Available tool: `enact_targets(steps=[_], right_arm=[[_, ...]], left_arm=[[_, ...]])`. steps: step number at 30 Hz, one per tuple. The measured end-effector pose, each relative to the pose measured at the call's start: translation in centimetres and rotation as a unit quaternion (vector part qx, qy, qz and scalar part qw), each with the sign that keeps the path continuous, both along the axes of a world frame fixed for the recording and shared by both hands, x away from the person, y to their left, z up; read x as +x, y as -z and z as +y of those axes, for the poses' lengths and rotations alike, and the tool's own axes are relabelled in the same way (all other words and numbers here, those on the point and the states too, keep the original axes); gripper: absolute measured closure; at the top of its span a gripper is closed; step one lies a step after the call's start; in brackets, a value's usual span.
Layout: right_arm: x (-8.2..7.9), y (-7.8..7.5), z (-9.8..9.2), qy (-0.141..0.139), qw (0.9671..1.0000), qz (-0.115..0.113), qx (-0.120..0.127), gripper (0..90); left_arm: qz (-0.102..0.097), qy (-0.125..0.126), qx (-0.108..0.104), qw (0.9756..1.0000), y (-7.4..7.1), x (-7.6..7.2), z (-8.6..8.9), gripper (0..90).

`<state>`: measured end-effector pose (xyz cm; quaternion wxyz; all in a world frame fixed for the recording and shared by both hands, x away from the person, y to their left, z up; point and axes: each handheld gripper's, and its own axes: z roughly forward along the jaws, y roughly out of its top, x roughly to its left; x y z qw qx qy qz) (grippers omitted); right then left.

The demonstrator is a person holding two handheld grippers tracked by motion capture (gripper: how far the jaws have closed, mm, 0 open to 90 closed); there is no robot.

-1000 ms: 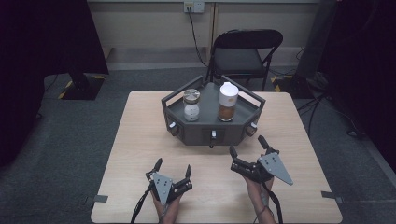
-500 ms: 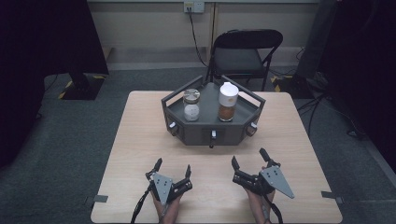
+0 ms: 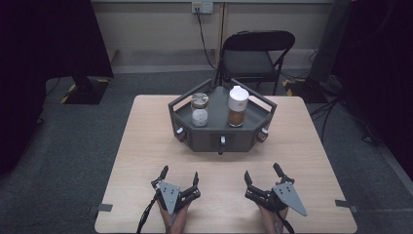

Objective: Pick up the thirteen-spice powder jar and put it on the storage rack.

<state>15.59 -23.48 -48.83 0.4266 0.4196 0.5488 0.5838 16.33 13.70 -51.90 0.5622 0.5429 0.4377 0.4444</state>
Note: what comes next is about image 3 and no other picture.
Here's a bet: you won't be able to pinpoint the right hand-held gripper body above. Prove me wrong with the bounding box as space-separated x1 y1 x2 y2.
244 180 309 217

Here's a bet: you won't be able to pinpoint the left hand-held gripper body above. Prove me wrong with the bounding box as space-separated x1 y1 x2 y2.
150 179 202 215

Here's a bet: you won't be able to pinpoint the dark grey corner rack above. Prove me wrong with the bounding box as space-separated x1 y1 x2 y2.
167 77 279 156

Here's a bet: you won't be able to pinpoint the glass jar with silver lid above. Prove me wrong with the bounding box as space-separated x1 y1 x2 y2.
190 92 210 129

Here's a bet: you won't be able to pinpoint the spice jar with white lid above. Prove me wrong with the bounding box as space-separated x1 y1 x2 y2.
226 85 250 129

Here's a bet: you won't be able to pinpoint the person's left hand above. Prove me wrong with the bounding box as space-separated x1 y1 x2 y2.
158 201 192 234

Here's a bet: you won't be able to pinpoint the person's right hand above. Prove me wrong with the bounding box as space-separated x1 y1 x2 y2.
257 204 290 234

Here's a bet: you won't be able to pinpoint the grey tape strip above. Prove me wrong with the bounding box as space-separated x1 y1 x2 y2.
334 199 360 215
87 203 114 216

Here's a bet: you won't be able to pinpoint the black stand base striped tape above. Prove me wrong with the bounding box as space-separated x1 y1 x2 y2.
281 76 329 104
59 75 112 106

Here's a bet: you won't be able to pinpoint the black folding chair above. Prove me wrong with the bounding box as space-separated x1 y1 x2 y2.
213 29 297 97

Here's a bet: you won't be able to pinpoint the grey upright panel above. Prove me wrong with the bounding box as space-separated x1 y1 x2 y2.
307 0 353 83

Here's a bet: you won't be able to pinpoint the black curtain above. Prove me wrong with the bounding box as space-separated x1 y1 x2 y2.
333 0 413 183
0 0 115 176

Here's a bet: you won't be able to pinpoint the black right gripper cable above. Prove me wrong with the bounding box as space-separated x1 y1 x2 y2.
276 210 296 234

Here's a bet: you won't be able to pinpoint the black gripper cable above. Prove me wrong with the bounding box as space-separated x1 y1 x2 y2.
276 210 296 234
135 194 159 234

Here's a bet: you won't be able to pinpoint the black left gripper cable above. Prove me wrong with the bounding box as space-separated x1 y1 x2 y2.
135 194 159 234

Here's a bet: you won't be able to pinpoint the black floor cables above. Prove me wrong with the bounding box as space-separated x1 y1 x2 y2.
309 97 382 146

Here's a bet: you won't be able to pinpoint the black power cable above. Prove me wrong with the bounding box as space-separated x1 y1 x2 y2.
195 7 218 71

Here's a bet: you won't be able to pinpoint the white wall socket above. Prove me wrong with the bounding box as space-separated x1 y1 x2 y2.
191 0 215 15

